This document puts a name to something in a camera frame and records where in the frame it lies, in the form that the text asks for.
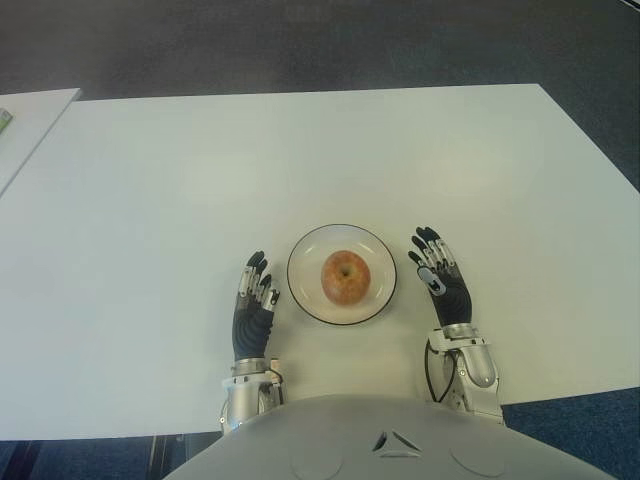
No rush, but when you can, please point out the black cable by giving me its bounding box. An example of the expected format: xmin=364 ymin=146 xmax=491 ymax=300
xmin=424 ymin=344 xmax=459 ymax=403

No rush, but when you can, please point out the white plate black rim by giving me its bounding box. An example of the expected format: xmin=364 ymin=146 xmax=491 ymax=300
xmin=286 ymin=224 xmax=399 ymax=327

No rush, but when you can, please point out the red yellow apple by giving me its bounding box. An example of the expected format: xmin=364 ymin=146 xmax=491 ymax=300
xmin=321 ymin=249 xmax=372 ymax=305

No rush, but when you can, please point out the grey robot torso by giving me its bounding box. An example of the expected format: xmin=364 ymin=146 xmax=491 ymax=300
xmin=162 ymin=393 xmax=624 ymax=480

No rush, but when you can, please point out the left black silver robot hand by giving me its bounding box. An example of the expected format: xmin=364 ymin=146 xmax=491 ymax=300
xmin=230 ymin=249 xmax=282 ymax=362

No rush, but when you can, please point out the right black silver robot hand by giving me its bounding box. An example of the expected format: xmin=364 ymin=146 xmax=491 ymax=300
xmin=408 ymin=225 xmax=474 ymax=329

